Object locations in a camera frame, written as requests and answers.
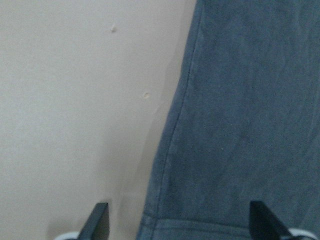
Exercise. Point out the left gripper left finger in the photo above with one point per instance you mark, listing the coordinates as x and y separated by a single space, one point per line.
97 226

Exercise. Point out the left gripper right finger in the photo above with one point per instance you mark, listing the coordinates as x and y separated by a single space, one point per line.
264 224

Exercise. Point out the black graphic t-shirt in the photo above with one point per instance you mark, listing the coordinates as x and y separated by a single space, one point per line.
244 124

